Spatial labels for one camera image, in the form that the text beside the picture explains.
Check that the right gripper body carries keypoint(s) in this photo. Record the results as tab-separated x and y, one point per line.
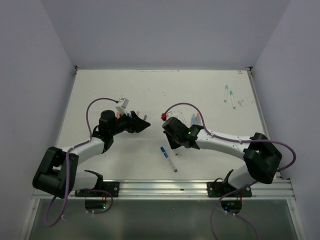
164	131

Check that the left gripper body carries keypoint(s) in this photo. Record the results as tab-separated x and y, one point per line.
123	123

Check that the dark blue capped marker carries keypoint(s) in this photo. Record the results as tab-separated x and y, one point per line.
167	157

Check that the light blue highlighter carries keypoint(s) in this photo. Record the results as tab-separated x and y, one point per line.
193	120

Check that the orange highlighter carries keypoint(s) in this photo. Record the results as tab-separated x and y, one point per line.
198	120

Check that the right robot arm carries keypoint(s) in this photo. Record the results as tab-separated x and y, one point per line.
261	158

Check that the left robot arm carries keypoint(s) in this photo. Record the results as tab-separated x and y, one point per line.
57	173

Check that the green capped marker right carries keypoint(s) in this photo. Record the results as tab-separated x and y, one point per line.
232	99

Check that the green capped marker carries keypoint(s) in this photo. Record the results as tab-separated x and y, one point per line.
232	99
226	90

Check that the green capped marker left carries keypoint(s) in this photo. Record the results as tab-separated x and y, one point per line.
226	90

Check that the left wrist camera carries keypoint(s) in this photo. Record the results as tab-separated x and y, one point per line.
121	106

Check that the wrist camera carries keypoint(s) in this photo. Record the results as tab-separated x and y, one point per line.
121	106
166	115

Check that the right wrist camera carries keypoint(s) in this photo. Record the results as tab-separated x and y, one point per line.
166	115

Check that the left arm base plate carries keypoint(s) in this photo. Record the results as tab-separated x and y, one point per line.
112	187

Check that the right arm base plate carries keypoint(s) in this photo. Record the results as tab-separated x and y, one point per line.
219	188

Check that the aluminium rail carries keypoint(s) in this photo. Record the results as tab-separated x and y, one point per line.
196	190

